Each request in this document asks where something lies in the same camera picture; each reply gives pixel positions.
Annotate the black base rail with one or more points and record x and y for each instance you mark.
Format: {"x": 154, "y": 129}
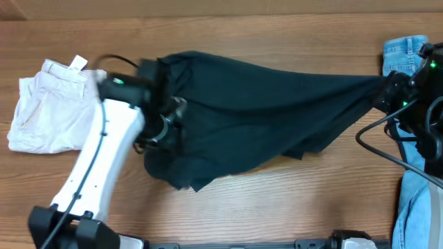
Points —
{"x": 297, "y": 244}

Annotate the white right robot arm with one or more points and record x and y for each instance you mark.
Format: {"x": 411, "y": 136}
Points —
{"x": 420, "y": 142}

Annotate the blue denim jeans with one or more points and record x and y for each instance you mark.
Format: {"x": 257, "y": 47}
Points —
{"x": 412, "y": 227}

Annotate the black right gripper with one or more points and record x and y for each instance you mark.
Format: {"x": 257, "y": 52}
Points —
{"x": 386, "y": 94}

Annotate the black t-shirt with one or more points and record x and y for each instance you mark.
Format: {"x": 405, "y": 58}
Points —
{"x": 240, "y": 115}

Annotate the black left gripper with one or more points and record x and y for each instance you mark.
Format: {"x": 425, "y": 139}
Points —
{"x": 142, "y": 142}

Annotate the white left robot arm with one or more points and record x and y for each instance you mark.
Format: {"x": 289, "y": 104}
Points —
{"x": 130, "y": 110}

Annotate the beige folded pants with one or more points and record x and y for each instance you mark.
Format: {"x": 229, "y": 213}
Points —
{"x": 55, "y": 108}

